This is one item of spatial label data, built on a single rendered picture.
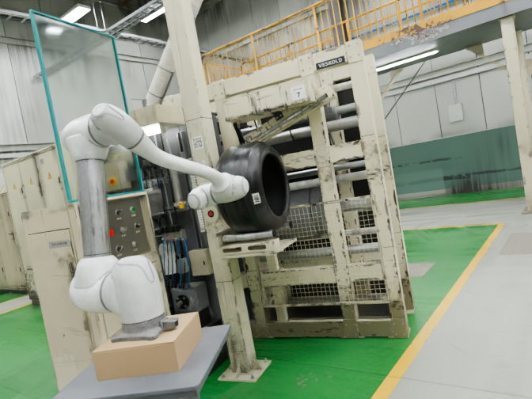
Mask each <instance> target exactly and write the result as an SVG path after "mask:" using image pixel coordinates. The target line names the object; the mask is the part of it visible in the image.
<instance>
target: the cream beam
mask: <svg viewBox="0 0 532 399"><path fill-rule="evenodd" d="M301 85H304V86H305V91H306V98H302V99H299V100H296V101H293V100H292V96H291V88H293V87H296V86H301ZM317 89H319V88H318V83H317V82H316V81H314V80H312V79H310V78H307V77H305V78H300V79H297V80H294V81H291V82H286V83H283V84H279V85H274V86H272V87H268V88H265V89H260V90H257V91H254V92H251V93H246V94H242V95H240V96H236V97H231V98H228V99H225V100H222V106H223V111H224V116H225V121H226V122H231V121H235V120H241V122H240V124H243V123H246V122H249V121H253V120H258V119H262V118H265V117H269V116H273V114H271V113H272V112H278V111H281V112H283V111H286V110H289V109H293V108H298V107H302V106H305V105H311V104H314V103H316V102H317V98H316V93H315V90H317Z"/></svg>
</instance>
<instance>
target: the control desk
mask: <svg viewBox="0 0 532 399"><path fill-rule="evenodd" d="M107 204H108V223H109V233H110V243H111V253H112V256H114V257H116V258H117V259H118V260H120V259H122V258H124V257H131V256H144V257H145V258H147V259H149V260H150V262H151V263H152V265H153V266H154V268H155V270H156V272H157V274H158V278H159V281H160V284H161V291H162V295H163V301H164V309H165V315H166V316H170V315H171V314H170V310H169V303H168V299H167V294H166V289H165V282H164V278H163V274H162V266H161V261H160V257H159V253H158V245H157V241H156V236H155V232H154V224H153V220H152V216H151V211H150V204H149V200H148V195H147V192H136V193H131V194H126V195H120V196H110V197H107ZM21 217H22V221H23V224H24V228H25V236H26V239H27V243H28V250H29V254H30V258H31V262H32V269H33V273H34V277H35V281H36V288H37V292H38V296H39V300H40V307H41V311H42V314H43V319H44V326H45V329H46V333H47V341H48V344H49V348H50V353H51V359H52V363H53V367H54V372H55V378H56V382H57V386H58V390H59V391H60V390H62V389H63V388H64V387H65V386H66V385H68V384H69V383H70V382H71V381H72V380H73V379H75V378H76V377H77V376H78V375H79V374H81V373H82V372H83V371H84V370H85V369H86V368H87V367H88V366H89V365H90V364H91V363H92V362H93V355H92V352H93V351H94V350H95V349H96V348H98V347H99V346H100V345H101V344H103V343H104V342H105V341H106V340H107V339H108V338H109V337H111V336H112V335H113V334H114V333H116V332H117V331H118V330H120V329H121V328H122V324H121V320H120V316H119V315H117V314H115V313H89V312H85V311H83V310H80V309H79V308H78V307H76V306H75V305H74V304H73V303H72V301H71V300H70V296H69V288H70V283H71V281H72V279H73V278H74V275H75V272H76V268H77V264H78V262H79V261H80V260H81V259H84V258H83V248H82V228H81V217H80V206H79V202H74V203H69V204H65V205H60V206H56V207H49V208H44V209H39V210H35V211H27V212H23V213H21Z"/></svg>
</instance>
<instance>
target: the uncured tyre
mask: <svg viewBox="0 0 532 399"><path fill-rule="evenodd" d="M215 170H217V171H219V172H220V173H228V174H230V175H234V176H240V177H244V178H245V179H246V180H247V181H248V183H249V191H248V192H247V194H246V195H245V196H244V197H242V198H240V199H238V200H235V201H232V202H229V203H219V204H217V206H218V209H219V212H220V214H221V216H222V218H223V219H224V221H225V222H226V224H227V225H228V226H229V227H230V228H231V229H232V230H234V231H235V232H236V233H238V234H242V233H248V232H255V231H262V230H275V231H277V230H278V229H280V228H281V226H282V225H283V224H284V223H285V221H286V220H287V216H288V214H289V210H290V204H291V193H290V185H289V180H288V176H287V171H286V168H285V166H284V164H283V160H282V158H281V157H280V156H279V153H278V152H277V151H276V150H275V149H274V148H273V147H272V146H270V145H269V144H267V143H266V142H259V141H256V142H249V143H246V144H241V145H238V146H232V147H230V148H229V149H227V150H225V151H224V152H223V153H222V155H221V157H220V159H219V160H218V162H217V165H216V167H215ZM257 192H259V195H260V200H261V203H257V204H254V202H253V197H252V194H253V193H257Z"/></svg>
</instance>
